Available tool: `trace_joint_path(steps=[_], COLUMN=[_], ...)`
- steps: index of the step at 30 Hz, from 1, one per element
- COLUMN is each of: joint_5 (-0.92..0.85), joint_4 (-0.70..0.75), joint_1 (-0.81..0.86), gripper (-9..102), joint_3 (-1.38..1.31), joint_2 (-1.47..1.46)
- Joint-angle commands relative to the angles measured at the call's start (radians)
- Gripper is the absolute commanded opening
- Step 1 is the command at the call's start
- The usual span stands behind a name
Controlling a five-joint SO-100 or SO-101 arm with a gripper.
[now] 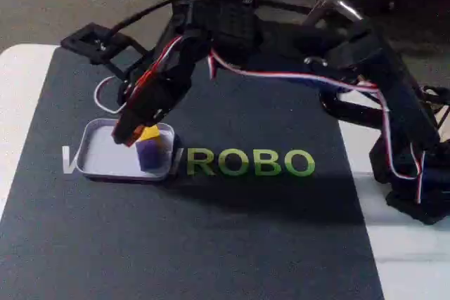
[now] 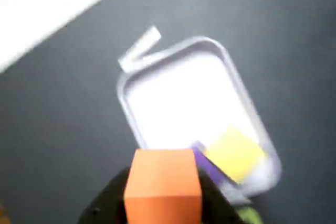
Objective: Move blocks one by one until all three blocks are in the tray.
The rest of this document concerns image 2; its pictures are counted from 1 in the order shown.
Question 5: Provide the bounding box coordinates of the orange cube block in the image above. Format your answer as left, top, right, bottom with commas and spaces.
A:
124, 148, 203, 224

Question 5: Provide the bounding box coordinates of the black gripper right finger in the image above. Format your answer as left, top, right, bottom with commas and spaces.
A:
199, 174, 245, 224

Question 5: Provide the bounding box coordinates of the black mat with logo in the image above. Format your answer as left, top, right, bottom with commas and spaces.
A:
0, 0, 336, 224

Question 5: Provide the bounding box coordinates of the purple cube block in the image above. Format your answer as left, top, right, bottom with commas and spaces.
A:
190, 141, 232, 184

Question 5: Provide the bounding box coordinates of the pale lavender tray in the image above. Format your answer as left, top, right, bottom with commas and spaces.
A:
117, 36, 283, 198

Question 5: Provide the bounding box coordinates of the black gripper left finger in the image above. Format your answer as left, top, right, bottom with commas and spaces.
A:
77, 167, 132, 224

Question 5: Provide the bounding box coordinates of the yellow cube block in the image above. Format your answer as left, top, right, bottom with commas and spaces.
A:
203, 125, 268, 185

